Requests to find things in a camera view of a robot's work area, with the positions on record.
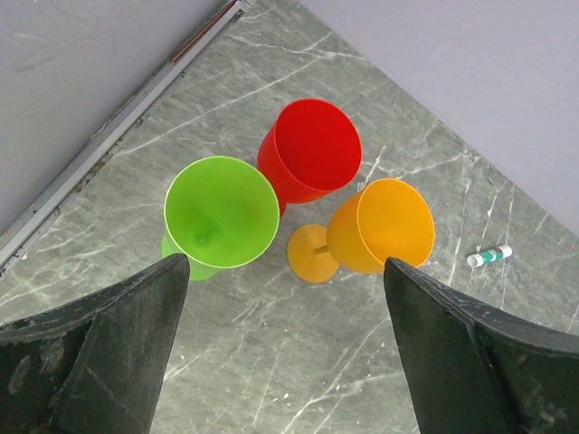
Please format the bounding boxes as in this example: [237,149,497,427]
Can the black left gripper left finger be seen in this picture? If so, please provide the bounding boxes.
[1,254,190,433]

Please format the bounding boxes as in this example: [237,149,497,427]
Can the orange wine glass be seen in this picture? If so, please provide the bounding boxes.
[286,178,435,283]

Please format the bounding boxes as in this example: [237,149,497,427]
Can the green plastic wine glass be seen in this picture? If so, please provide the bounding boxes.
[161,156,280,281]

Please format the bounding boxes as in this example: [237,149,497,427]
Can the green white marker pen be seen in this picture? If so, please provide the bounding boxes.
[466,245,513,269]

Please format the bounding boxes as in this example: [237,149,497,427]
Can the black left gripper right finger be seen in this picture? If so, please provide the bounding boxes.
[384,258,578,433]

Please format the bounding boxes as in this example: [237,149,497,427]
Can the red plastic wine glass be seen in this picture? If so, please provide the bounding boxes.
[257,98,363,214]

